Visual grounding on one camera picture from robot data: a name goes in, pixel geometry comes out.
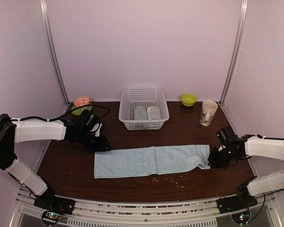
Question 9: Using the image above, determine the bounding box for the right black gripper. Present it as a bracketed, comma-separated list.
[207, 147, 238, 170]

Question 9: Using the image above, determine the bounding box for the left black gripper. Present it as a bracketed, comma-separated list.
[79, 129, 111, 153]

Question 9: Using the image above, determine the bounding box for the light blue towel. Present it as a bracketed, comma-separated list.
[94, 145, 210, 179]

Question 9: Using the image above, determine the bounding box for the green panda towel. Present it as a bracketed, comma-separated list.
[134, 105, 148, 121]

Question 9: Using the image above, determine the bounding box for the white plastic basket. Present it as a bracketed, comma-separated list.
[119, 87, 169, 131]

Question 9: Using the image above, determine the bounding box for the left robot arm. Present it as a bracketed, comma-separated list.
[0, 109, 111, 210]

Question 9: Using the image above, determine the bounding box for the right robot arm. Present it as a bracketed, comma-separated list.
[208, 127, 284, 209]

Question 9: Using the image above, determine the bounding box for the green plate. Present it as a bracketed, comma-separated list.
[71, 105, 92, 116]

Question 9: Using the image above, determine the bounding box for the red patterned bowl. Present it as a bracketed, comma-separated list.
[74, 96, 90, 107]

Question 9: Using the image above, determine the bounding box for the cream printed mug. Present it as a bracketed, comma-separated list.
[199, 100, 218, 127]

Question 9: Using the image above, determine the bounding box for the lime green bowl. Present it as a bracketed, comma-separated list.
[180, 94, 197, 107]

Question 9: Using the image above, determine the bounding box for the rolled grey towel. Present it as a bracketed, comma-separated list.
[147, 106, 161, 120]

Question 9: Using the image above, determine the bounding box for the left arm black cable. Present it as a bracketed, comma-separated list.
[0, 103, 111, 138]

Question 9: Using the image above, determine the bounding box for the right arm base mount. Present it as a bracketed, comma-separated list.
[216, 196, 257, 225]

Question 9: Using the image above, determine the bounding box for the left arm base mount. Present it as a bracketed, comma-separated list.
[34, 197, 75, 226]

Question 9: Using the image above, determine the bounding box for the front aluminium rail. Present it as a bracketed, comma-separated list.
[14, 197, 282, 227]

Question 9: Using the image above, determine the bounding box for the left aluminium frame post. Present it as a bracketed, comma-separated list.
[40, 0, 70, 105]

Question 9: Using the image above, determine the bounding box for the aluminium frame post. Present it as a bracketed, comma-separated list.
[40, 0, 70, 105]
[220, 0, 249, 107]

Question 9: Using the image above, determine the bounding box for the right aluminium frame post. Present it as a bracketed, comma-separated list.
[220, 0, 249, 107]

